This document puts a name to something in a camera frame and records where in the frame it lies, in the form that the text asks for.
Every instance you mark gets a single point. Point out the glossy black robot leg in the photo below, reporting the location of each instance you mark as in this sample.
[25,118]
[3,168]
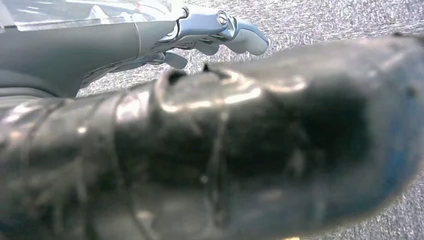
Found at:
[232,149]

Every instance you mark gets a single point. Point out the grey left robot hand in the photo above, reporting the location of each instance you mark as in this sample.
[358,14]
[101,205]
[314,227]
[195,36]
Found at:
[82,49]

